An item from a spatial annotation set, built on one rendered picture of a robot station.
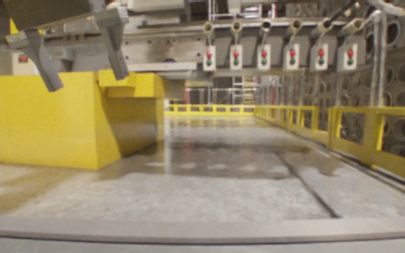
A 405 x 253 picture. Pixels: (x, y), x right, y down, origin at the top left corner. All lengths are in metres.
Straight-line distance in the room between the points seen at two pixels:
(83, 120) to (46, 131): 0.29
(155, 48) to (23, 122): 1.01
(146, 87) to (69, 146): 0.61
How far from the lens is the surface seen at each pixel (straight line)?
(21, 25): 0.42
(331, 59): 1.58
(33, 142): 1.68
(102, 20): 0.35
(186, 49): 1.53
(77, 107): 1.41
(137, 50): 1.66
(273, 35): 1.54
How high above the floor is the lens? 0.39
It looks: 6 degrees down
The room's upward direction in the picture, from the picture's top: straight up
